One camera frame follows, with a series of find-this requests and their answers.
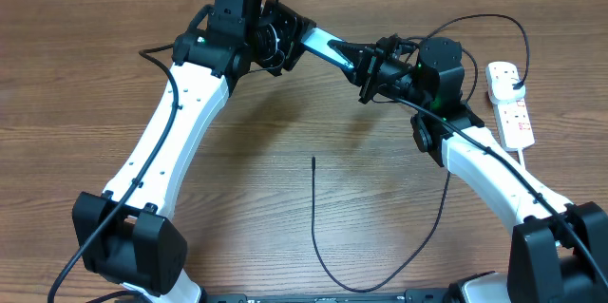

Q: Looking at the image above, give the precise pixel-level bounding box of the white power strip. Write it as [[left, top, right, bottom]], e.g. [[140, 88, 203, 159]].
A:
[[484, 60, 537, 153]]

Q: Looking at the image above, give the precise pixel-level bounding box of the Galaxy smartphone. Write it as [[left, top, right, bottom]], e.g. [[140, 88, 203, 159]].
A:
[[301, 28, 353, 71]]

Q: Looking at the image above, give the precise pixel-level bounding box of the white USB charger plug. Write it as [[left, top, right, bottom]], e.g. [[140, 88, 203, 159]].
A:
[[487, 73, 526, 104]]

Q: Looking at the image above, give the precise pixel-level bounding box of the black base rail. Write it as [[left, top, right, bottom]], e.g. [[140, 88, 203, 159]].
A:
[[201, 288, 448, 303]]

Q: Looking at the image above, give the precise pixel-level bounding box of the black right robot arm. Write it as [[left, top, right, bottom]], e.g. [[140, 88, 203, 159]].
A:
[[323, 36, 607, 302]]

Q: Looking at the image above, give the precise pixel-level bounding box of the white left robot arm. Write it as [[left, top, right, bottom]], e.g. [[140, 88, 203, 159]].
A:
[[72, 0, 305, 302]]

